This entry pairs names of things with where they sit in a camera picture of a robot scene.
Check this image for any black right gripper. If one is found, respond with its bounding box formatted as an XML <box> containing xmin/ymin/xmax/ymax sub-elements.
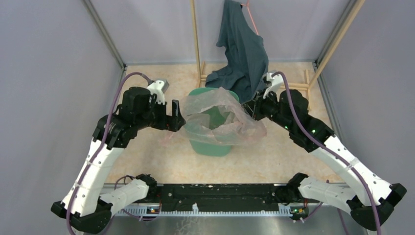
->
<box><xmin>241</xmin><ymin>87</ymin><xmax>294</xmax><ymax>132</ymax></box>

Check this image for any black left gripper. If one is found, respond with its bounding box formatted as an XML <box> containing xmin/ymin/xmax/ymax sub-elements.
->
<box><xmin>136</xmin><ymin>95</ymin><xmax>185</xmax><ymax>131</ymax></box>

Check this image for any pink plastic trash bag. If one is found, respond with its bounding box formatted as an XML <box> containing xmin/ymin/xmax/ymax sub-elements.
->
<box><xmin>161</xmin><ymin>88</ymin><xmax>267</xmax><ymax>145</ymax></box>

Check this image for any green plastic trash bin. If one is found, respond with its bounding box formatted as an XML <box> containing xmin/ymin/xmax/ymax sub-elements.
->
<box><xmin>184</xmin><ymin>88</ymin><xmax>240</xmax><ymax>157</ymax></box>

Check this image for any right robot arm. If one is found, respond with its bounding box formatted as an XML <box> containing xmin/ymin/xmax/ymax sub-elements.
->
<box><xmin>243</xmin><ymin>90</ymin><xmax>407</xmax><ymax>231</ymax></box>

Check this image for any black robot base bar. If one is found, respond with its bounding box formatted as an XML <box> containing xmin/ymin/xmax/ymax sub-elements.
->
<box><xmin>138</xmin><ymin>184</ymin><xmax>310</xmax><ymax>212</ymax></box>

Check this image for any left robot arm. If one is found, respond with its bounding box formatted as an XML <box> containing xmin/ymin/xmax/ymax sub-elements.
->
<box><xmin>51</xmin><ymin>87</ymin><xmax>185</xmax><ymax>234</ymax></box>

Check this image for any dark teal shirt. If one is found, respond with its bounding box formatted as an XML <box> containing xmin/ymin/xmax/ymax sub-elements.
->
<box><xmin>205</xmin><ymin>0</ymin><xmax>269</xmax><ymax>103</ymax></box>

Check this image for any wooden clothes rack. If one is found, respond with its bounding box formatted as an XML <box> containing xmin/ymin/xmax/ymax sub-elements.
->
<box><xmin>190</xmin><ymin>0</ymin><xmax>366</xmax><ymax>98</ymax></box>

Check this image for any pink clothes hanger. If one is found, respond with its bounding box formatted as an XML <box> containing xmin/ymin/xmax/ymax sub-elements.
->
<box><xmin>240</xmin><ymin>0</ymin><xmax>259</xmax><ymax>36</ymax></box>

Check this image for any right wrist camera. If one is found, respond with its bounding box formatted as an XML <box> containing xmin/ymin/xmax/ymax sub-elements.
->
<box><xmin>263</xmin><ymin>70</ymin><xmax>284</xmax><ymax>99</ymax></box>

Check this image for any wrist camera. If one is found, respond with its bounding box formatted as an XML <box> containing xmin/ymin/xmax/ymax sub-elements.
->
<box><xmin>147</xmin><ymin>79</ymin><xmax>169</xmax><ymax>105</ymax></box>
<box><xmin>263</xmin><ymin>70</ymin><xmax>284</xmax><ymax>99</ymax></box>

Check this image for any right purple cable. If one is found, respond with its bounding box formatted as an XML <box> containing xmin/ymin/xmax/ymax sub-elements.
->
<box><xmin>272</xmin><ymin>71</ymin><xmax>383</xmax><ymax>235</ymax></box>

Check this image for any purple cable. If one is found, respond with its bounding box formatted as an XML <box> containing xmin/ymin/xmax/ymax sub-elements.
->
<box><xmin>272</xmin><ymin>71</ymin><xmax>383</xmax><ymax>235</ymax></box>
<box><xmin>65</xmin><ymin>71</ymin><xmax>153</xmax><ymax>235</ymax></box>

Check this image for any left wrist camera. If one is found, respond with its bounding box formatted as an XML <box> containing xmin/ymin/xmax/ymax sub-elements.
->
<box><xmin>147</xmin><ymin>79</ymin><xmax>169</xmax><ymax>105</ymax></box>

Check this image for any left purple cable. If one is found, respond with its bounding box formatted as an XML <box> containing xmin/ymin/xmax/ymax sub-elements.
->
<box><xmin>65</xmin><ymin>71</ymin><xmax>153</xmax><ymax>235</ymax></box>

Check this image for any white cable duct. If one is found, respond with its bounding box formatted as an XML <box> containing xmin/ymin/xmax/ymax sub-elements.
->
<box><xmin>116</xmin><ymin>203</ymin><xmax>292</xmax><ymax>218</ymax></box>

